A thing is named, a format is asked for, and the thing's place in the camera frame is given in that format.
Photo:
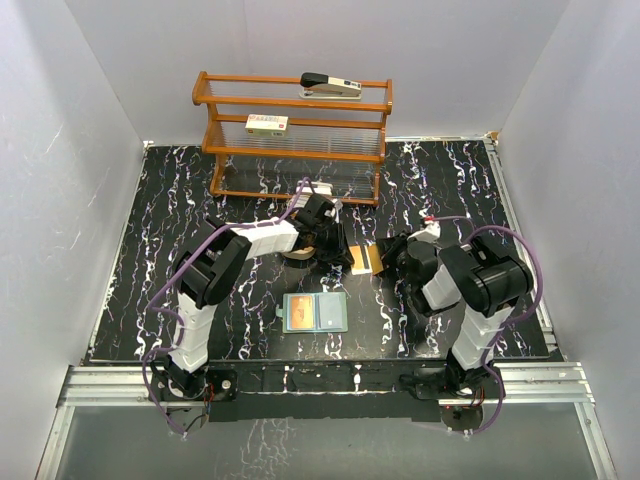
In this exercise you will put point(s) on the black front base bar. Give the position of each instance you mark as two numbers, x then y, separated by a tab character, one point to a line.
320	389

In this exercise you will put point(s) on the mint green card holder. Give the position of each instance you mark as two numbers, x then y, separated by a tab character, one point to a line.
323	312

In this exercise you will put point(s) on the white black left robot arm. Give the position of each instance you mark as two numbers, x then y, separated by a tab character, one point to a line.
207	272

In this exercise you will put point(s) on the black grey stapler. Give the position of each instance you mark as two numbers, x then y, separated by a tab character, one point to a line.
317	86

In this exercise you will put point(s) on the wooden three-tier shelf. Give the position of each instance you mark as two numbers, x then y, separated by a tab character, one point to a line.
338	142

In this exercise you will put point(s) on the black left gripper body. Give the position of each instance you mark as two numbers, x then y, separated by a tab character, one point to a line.
328	242

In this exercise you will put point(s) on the white red staples box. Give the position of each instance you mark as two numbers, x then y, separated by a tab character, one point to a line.
271	126

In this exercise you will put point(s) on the beige oval card tray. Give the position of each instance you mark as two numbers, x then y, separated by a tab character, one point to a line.
302	254

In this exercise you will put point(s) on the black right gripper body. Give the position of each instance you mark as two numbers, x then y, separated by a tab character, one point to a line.
396	255

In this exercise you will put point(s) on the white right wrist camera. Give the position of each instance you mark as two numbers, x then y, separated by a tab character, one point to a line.
431	231

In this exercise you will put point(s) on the orange VIP credit card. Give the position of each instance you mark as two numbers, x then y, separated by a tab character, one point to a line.
301	310

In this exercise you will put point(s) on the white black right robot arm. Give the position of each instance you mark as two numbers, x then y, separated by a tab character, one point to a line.
483	275

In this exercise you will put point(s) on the brown gold credit card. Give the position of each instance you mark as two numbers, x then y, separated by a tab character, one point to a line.
367	259

